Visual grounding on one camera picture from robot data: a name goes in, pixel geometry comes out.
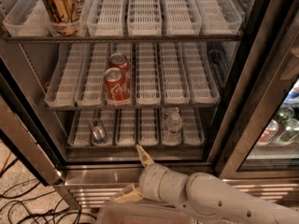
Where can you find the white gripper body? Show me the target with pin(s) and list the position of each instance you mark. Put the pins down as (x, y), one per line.
(150, 177)

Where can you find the wire shelf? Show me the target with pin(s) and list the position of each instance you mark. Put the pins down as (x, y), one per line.
(135, 146)
(115, 39)
(93, 107)

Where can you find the middle shelf tray two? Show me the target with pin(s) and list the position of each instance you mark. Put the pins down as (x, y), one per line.
(91, 82)

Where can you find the top shelf tray three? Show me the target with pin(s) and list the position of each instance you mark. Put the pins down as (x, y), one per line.
(106, 18)

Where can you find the open fridge door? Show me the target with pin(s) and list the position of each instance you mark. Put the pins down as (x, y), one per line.
(18, 138)

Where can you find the rear clear water bottle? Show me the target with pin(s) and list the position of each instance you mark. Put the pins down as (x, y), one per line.
(167, 111)

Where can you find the shelf tray five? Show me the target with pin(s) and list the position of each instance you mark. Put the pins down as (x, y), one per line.
(171, 126)
(175, 85)
(181, 17)

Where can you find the silver blue redbull can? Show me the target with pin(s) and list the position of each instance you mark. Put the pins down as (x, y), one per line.
(98, 132)

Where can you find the front red coca-cola can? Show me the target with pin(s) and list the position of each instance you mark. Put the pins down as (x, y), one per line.
(116, 84)

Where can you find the shelf tray four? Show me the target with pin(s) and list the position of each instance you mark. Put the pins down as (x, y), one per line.
(147, 83)
(147, 127)
(144, 17)

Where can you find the bottom shelf tray three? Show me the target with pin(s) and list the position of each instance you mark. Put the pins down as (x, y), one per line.
(125, 134)

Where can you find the middle shelf tray six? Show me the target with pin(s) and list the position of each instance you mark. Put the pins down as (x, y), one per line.
(202, 84)

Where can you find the left clear plastic bin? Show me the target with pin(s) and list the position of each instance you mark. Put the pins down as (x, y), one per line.
(140, 213)

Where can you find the middle shelf tray three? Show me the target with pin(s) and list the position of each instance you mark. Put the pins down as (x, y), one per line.
(126, 50)

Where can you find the rear red coca-cola can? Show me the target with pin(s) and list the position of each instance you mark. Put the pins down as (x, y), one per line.
(120, 60)

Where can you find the clear water bottle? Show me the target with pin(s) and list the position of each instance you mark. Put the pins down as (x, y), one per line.
(167, 111)
(172, 129)

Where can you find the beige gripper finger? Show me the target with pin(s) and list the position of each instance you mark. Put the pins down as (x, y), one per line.
(144, 157)
(129, 194)

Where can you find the top shelf tray four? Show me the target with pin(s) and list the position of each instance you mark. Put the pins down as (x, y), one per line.
(144, 17)

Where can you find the front gold tall can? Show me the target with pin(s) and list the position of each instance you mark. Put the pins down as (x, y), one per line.
(63, 16)

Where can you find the top shelf tray one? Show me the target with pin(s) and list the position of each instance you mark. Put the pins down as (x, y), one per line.
(27, 18)

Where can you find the front clear water bottle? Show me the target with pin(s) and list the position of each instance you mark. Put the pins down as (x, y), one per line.
(172, 129)

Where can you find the shelf tray two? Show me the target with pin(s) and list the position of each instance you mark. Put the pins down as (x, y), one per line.
(82, 19)
(91, 82)
(107, 117)

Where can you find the bottom shelf tray five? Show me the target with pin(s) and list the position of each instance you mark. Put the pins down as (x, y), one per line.
(171, 126)

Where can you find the bottom shelf tray two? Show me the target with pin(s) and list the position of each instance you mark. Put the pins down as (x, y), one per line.
(107, 117)

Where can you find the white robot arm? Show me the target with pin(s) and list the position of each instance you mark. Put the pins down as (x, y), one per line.
(202, 196)

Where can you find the top shelf tray two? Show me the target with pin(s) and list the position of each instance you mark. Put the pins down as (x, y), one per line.
(82, 19)

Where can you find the closed glass fridge door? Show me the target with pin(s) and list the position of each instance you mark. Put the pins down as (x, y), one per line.
(243, 157)

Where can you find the bottom shelf tray one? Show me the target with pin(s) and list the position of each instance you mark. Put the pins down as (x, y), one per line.
(80, 133)

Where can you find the top wire shelf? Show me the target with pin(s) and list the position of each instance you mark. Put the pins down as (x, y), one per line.
(115, 39)

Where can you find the top shelf tray five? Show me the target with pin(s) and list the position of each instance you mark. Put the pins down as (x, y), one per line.
(181, 17)

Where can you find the bottom wire shelf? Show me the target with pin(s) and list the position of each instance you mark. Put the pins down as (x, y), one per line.
(135, 146)

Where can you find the bottom shelf tray six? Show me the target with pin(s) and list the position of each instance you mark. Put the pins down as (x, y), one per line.
(193, 134)

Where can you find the middle shelf tray five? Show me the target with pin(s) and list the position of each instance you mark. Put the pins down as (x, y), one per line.
(175, 85)

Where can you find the shelf tray three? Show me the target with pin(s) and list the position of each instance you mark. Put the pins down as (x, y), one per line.
(126, 50)
(125, 134)
(106, 18)

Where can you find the bottom shelf tray four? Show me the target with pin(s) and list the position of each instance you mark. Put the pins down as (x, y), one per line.
(147, 127)

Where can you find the red coca-cola can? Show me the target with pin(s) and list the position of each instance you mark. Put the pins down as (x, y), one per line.
(116, 84)
(120, 60)

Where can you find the red can behind glass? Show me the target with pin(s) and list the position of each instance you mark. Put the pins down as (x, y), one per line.
(268, 133)

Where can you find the middle wire shelf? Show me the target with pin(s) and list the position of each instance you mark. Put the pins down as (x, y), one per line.
(93, 107)

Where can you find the middle shelf tray four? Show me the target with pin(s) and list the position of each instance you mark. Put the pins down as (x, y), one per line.
(147, 83)

